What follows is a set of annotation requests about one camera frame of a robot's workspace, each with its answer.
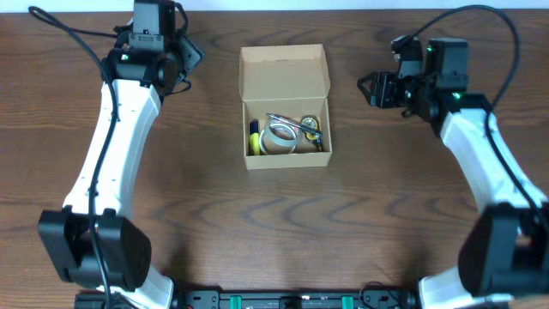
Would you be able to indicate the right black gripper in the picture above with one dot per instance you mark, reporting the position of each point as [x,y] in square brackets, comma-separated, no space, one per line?
[378,93]

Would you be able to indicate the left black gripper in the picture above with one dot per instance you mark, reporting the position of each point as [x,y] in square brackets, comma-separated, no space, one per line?
[194,52]

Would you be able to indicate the yellow correction tape dispenser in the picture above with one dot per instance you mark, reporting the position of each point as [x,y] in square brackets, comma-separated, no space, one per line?
[312,122]

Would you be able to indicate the brown cardboard box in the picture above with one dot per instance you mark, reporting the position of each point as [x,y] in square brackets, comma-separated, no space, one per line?
[291,81]

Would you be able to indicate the black ballpoint pen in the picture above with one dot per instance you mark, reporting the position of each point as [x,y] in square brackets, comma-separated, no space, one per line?
[292,123]

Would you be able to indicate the clear tape roll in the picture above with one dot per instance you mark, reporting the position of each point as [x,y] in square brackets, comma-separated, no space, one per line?
[282,134]

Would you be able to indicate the yellow highlighter marker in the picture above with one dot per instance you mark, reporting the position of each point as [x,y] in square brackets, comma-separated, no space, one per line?
[254,138]

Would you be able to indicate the beige masking tape roll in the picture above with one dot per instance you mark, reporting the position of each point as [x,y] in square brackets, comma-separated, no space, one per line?
[266,145]

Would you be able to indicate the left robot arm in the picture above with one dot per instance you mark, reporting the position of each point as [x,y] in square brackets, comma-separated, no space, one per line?
[91,240]

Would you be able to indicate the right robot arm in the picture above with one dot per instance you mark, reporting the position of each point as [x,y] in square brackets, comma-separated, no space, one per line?
[506,254]

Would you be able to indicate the black mounting rail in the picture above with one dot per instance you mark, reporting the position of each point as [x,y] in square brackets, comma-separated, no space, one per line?
[374,298]

